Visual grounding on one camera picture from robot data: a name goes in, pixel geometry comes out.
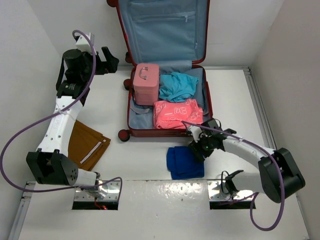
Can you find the red hard-shell suitcase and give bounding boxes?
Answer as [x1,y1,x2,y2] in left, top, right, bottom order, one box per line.
[106,0,214,143]

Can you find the mustard brown trousers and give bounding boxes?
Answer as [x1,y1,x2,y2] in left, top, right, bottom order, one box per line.
[68,120,111,171]

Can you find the coral printed garment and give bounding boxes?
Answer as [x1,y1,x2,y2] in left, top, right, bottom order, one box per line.
[153,98,204,130]

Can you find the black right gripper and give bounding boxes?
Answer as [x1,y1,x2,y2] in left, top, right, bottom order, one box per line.
[188,133,214,163]

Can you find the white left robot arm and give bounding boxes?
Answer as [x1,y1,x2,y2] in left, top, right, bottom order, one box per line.
[26,46,119,200]

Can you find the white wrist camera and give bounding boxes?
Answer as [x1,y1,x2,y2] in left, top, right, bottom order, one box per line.
[186,125,207,143]
[75,32,95,54]

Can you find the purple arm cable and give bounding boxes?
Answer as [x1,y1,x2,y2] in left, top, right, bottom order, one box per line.
[0,30,123,193]
[181,120,286,231]

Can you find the pink vanity case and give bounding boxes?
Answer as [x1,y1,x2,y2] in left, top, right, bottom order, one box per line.
[133,63,160,106]

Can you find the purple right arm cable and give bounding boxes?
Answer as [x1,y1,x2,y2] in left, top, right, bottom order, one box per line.
[181,120,286,231]

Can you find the aluminium table frame rail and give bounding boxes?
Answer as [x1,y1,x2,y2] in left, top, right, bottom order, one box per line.
[243,67,277,149]

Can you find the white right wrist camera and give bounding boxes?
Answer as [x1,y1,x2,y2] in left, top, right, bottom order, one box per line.
[186,125,207,143]

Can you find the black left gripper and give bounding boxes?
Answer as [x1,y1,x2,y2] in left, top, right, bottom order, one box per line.
[79,46,117,82]

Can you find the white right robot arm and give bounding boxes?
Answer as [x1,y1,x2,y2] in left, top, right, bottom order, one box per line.
[185,118,306,203]

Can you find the metal base plate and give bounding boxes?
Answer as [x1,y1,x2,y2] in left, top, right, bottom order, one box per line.
[207,179,253,203]
[74,180,122,203]

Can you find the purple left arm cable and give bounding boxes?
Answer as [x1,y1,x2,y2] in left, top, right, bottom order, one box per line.
[0,30,123,193]

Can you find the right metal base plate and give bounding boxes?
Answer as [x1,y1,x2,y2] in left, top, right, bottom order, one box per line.
[207,179,253,203]

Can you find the teal shirt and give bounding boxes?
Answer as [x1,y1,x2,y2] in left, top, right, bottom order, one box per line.
[158,72,199,103]

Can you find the royal blue towel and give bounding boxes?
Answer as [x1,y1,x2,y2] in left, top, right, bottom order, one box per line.
[166,146,205,180]

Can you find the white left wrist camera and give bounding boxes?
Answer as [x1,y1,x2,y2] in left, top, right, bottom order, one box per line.
[75,32,95,54]

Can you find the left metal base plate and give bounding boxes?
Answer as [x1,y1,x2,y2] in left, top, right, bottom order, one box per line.
[74,180,122,203]

